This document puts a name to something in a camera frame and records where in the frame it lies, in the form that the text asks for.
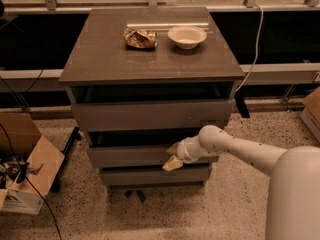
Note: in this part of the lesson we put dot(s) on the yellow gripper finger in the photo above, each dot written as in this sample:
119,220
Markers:
172,150
172,164

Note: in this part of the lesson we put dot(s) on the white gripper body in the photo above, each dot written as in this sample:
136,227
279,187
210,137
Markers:
182,151

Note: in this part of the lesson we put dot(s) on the grey drawer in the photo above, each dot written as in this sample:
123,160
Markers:
128,156
147,116

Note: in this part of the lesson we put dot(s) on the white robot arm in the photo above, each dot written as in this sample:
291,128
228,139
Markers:
293,205

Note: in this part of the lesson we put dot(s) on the grey top drawer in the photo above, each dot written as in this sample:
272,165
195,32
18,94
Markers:
147,116

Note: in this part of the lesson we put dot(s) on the grey drawer cabinet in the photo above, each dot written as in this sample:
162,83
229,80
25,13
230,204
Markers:
103,69

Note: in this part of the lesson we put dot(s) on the black stand leg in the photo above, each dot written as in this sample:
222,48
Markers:
74,136

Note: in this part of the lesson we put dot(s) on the white bowl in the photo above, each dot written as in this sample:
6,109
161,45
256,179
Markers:
187,37

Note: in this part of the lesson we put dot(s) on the crumpled chip bag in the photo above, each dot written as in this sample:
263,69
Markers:
141,38

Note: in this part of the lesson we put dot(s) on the cardboard box right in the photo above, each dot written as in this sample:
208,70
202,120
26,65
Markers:
311,112

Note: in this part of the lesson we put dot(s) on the open cardboard box left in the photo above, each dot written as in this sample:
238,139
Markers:
29,164

